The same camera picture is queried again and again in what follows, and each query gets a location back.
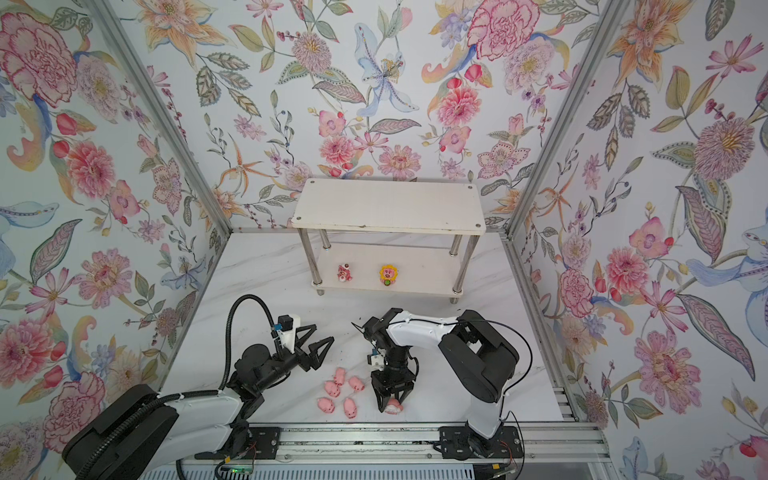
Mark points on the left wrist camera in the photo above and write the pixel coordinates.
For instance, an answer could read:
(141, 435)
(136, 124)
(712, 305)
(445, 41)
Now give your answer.
(286, 329)

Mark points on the aluminium corner post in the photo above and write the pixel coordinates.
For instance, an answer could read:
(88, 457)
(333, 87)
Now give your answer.
(105, 18)
(606, 26)

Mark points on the small pink pig toy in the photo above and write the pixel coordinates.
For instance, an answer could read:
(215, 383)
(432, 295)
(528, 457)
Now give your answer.
(339, 377)
(326, 405)
(350, 408)
(356, 383)
(332, 389)

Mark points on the pink bear with strawberry hat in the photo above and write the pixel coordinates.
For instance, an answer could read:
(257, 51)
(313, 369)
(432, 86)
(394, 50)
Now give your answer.
(344, 273)

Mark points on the right aluminium corner post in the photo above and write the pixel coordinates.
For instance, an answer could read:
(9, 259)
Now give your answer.
(606, 26)

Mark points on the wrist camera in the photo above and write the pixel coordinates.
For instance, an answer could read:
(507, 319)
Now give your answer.
(286, 329)
(376, 360)

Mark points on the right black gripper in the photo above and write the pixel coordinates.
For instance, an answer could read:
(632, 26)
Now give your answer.
(380, 386)

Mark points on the white two-tier shelf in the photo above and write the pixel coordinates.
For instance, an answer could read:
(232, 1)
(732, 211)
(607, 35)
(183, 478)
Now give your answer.
(452, 210)

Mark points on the pink bear yellow flower toy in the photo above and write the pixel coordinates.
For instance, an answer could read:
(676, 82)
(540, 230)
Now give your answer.
(388, 275)

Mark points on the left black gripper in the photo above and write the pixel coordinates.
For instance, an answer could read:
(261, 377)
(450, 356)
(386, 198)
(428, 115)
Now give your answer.
(304, 362)

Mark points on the left aluminium corner post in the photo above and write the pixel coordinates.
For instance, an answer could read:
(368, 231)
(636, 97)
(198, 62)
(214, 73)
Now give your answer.
(105, 18)

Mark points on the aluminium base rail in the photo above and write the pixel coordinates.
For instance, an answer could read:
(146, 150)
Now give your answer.
(526, 443)

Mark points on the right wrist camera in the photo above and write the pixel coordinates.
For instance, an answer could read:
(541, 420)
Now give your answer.
(376, 360)

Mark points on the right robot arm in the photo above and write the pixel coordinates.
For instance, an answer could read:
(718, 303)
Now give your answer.
(480, 357)

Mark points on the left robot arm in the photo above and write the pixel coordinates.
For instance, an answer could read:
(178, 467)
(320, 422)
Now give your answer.
(145, 429)

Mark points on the pink bear white bowl toy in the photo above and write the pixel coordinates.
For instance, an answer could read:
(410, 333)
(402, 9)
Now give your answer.
(393, 407)

